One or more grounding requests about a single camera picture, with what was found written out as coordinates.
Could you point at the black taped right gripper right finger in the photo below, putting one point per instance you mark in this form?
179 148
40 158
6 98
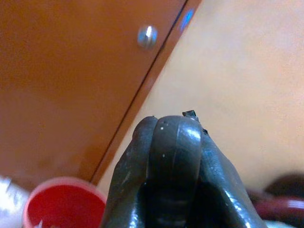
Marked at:
218 175

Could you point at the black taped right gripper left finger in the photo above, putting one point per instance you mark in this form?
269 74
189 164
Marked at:
128 166

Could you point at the dark red rounded object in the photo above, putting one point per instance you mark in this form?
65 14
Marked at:
282 199

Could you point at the red plastic bucket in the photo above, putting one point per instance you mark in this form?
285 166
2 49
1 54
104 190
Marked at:
64 204

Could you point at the orange wooden door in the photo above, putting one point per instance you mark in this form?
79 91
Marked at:
71 78

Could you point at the white blurred object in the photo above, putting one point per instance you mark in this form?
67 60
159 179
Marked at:
10 204

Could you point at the round silver door knob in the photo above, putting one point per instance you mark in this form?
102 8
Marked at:
147 36

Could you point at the orange wooden door frame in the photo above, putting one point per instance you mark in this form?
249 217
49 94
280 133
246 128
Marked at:
152 78

